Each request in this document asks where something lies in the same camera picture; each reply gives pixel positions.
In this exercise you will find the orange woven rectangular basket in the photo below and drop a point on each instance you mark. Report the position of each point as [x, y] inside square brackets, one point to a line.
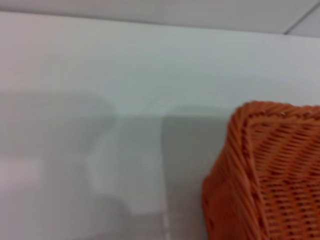
[275, 175]

